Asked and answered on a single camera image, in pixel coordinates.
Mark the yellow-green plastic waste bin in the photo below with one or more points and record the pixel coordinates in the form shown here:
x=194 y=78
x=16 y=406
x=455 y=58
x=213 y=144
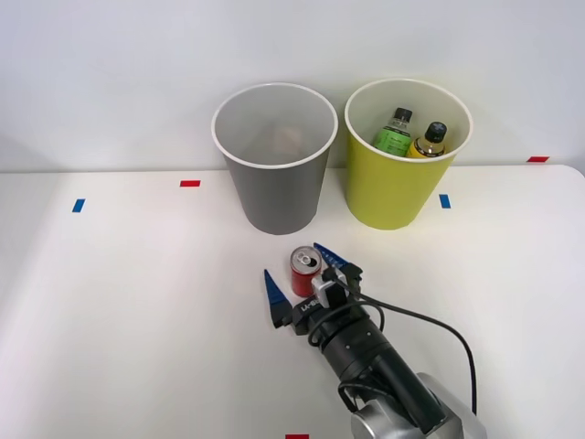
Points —
x=388 y=192

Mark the yellow label plastic bottle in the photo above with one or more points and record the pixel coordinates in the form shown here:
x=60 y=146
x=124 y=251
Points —
x=427 y=145

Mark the red drink can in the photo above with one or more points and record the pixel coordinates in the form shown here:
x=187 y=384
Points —
x=301 y=280

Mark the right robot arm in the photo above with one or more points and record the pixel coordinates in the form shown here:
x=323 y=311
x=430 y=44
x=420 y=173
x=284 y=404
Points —
x=365 y=350

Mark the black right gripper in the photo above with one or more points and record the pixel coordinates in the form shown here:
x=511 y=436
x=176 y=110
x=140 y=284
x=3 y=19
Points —
x=307 y=318

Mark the grey plastic waste bin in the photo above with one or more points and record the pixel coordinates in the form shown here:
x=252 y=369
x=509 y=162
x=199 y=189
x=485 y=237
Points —
x=274 y=196

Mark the green label plastic bottle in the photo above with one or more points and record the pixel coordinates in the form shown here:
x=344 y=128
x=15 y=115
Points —
x=391 y=137

